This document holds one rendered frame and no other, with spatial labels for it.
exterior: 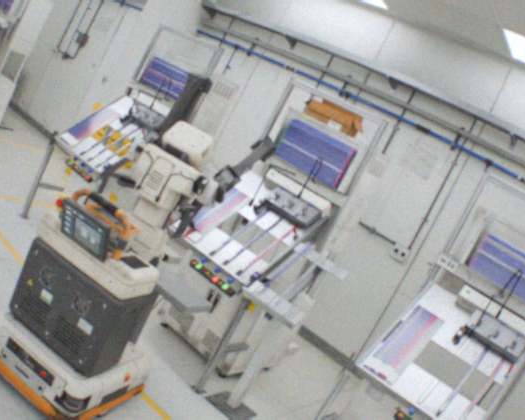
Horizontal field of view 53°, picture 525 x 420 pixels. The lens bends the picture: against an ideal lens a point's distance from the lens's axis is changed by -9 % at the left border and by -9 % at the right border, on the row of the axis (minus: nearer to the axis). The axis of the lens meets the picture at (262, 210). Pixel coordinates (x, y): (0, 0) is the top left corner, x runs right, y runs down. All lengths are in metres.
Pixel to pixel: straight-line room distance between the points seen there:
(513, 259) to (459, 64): 2.38
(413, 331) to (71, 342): 1.69
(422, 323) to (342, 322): 2.04
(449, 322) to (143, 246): 1.62
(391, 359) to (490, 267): 0.74
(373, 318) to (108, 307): 3.02
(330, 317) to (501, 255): 2.31
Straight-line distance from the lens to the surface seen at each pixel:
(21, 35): 7.03
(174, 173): 2.50
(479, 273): 3.11
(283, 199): 3.49
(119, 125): 4.43
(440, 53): 5.12
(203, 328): 3.69
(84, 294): 2.35
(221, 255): 3.29
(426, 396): 2.81
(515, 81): 4.90
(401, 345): 2.93
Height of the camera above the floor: 1.57
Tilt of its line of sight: 8 degrees down
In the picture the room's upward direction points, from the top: 27 degrees clockwise
